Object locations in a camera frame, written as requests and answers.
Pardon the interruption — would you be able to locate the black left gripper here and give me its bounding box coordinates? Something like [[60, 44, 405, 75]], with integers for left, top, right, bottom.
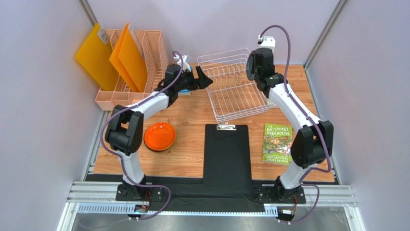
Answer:
[[176, 66, 214, 92]]

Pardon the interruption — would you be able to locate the white wire dish rack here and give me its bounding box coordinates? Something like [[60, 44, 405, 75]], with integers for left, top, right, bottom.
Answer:
[[197, 48, 276, 123]]

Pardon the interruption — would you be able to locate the orange plate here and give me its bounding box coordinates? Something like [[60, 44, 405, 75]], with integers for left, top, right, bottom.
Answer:
[[143, 122, 177, 152]]

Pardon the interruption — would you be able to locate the dark grey plate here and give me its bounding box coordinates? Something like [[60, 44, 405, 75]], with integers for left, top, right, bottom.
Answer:
[[246, 52, 255, 81]]

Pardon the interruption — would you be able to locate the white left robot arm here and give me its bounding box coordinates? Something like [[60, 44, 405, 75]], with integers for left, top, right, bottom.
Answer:
[[104, 64, 213, 201]]

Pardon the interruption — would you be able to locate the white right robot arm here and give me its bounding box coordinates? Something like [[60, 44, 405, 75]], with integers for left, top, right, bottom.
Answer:
[[247, 48, 333, 202]]

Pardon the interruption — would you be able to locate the blue treehouse book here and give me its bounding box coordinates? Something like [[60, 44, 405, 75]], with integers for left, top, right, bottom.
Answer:
[[178, 90, 191, 96]]

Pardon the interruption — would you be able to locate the pink desk file organizer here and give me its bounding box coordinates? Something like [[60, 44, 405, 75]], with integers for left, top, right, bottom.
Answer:
[[95, 30, 169, 111]]

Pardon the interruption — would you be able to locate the green treehouse book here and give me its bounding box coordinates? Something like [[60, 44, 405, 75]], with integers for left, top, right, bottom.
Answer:
[[262, 123, 293, 166]]

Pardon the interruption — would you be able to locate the orange plastic folder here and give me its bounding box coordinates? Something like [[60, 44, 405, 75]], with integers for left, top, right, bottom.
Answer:
[[109, 23, 148, 92]]

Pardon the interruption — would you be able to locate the black clipboard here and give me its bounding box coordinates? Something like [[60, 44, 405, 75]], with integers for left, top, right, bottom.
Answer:
[[203, 124, 252, 189]]

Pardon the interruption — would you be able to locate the yellow plastic folder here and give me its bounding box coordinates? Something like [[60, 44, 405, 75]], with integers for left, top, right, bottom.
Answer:
[[75, 23, 118, 91]]

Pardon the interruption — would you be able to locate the black base mat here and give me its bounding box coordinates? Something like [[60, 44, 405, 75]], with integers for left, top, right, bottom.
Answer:
[[110, 174, 307, 213]]

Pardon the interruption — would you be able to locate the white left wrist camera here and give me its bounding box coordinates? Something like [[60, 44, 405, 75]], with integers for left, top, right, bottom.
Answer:
[[174, 54, 192, 72]]

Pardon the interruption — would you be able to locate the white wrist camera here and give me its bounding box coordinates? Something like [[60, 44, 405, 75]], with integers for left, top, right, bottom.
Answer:
[[257, 35, 276, 53], [174, 54, 192, 72]]

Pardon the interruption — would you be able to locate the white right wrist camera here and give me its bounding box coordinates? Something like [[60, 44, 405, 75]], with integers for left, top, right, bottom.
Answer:
[[257, 35, 276, 53]]

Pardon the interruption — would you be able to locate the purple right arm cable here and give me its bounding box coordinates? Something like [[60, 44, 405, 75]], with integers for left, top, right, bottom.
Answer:
[[258, 25, 333, 224]]

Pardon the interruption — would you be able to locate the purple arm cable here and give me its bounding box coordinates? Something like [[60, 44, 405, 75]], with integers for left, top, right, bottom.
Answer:
[[258, 25, 333, 224], [100, 51, 184, 221]]

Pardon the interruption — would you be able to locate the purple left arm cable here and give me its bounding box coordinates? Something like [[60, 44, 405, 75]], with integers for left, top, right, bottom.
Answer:
[[100, 51, 184, 221]]

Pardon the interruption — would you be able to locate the aluminium frame rail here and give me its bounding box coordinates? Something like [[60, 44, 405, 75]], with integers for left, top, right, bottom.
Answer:
[[67, 181, 357, 217]]

